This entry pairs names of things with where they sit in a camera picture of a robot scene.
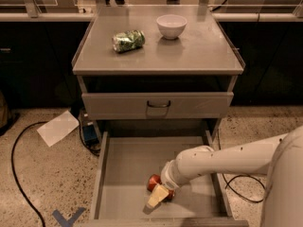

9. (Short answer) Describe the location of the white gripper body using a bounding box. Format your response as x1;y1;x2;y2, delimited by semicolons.
160;160;180;190

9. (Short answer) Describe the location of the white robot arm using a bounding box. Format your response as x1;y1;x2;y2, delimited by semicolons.
146;126;303;227

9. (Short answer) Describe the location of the white ceramic bowl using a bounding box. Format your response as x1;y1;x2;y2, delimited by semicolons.
156;14;187;40

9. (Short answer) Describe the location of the blue power box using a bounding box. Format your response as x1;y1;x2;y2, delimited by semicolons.
82;125;98;145

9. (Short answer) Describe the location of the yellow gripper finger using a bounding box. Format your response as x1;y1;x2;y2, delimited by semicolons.
143;184;169;215

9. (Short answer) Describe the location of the black drawer handle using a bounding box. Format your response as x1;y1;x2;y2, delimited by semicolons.
147;100;171;108

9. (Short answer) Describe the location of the closed top drawer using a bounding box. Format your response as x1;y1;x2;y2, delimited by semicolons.
82;92;233;120

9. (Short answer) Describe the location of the black cable left floor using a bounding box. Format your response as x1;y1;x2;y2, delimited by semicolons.
10;120;48;227

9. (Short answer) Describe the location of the grey drawer cabinet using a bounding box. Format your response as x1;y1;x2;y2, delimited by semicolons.
73;5;244;133

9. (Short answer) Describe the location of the white paper sheet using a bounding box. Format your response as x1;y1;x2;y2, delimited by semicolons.
37;111;80;147

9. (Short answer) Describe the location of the red coke can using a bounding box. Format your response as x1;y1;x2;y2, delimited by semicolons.
147;174;174;201

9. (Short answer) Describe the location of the green soda can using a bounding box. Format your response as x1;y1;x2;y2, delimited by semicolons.
112;29;145;53

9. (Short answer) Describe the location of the open middle drawer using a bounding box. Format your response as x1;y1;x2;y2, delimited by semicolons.
75;132;249;227

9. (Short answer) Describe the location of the blue tape cross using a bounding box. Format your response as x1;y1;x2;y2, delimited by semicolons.
52;207;87;227

